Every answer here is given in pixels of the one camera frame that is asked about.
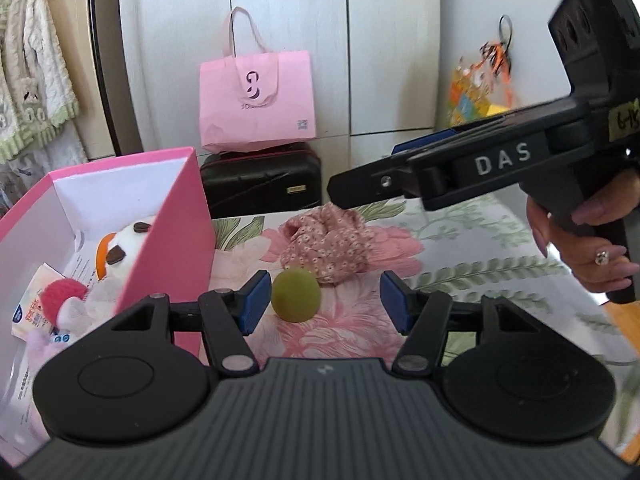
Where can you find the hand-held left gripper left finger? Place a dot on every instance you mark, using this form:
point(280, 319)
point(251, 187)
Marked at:
point(255, 302)

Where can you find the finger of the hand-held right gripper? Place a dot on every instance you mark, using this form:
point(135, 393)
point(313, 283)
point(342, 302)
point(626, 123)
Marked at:
point(425, 140)
point(370, 182)

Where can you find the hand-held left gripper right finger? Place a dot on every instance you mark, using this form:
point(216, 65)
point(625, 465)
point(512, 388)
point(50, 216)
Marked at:
point(394, 302)

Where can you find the green ball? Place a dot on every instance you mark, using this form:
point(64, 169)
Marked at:
point(296, 296)

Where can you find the pink cardboard box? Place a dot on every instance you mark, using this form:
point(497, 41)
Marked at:
point(165, 240)

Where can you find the blue and white tissue pack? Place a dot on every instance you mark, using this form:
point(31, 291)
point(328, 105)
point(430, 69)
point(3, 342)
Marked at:
point(85, 265)

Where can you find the person's right hand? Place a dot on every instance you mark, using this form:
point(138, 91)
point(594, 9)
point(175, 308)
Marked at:
point(575, 255)

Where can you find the colourful gift bag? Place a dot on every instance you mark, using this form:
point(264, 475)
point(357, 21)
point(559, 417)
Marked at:
point(475, 95)

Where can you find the pink floral cloth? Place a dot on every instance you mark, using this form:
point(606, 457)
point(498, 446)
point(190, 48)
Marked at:
point(325, 245)

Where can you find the floral bed sheet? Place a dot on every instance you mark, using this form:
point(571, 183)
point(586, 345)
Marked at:
point(475, 270)

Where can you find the white wardrobe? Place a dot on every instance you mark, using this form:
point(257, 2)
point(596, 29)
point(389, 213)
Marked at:
point(380, 50)

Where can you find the black suitcase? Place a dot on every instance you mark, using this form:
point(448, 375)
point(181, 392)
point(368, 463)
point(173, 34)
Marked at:
point(260, 180)

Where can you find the pink shopping bag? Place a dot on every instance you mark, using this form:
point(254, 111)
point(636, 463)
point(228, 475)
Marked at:
point(260, 105)

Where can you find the white snowman plush toy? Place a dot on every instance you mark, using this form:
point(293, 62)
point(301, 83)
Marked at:
point(130, 245)

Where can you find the small white orange packet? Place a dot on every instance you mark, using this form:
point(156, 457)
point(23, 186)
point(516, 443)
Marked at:
point(35, 305)

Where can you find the white fluffy cardigan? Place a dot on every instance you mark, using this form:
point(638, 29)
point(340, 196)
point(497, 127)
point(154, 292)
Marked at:
point(30, 60)

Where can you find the dark door frame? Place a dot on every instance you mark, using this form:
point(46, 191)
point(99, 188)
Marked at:
point(105, 60)

